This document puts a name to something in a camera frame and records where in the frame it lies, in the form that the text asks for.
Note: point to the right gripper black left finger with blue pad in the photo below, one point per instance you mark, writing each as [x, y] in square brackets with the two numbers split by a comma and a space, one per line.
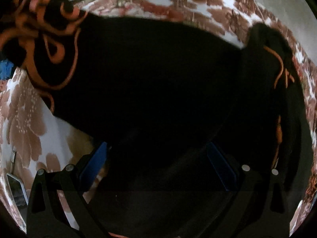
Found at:
[45, 214]

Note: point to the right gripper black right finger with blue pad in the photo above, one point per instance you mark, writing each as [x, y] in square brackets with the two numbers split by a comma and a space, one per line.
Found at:
[254, 202]

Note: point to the black hoodie orange print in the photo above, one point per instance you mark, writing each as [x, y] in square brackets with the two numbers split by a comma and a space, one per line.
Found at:
[158, 93]

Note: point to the smartphone on bed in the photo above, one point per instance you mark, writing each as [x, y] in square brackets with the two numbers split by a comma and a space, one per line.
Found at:
[18, 191]

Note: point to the floral brown red blanket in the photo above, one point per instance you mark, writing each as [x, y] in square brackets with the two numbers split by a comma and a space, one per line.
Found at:
[62, 144]

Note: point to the blue folded garment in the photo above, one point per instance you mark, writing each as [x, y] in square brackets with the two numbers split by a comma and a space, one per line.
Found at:
[5, 69]

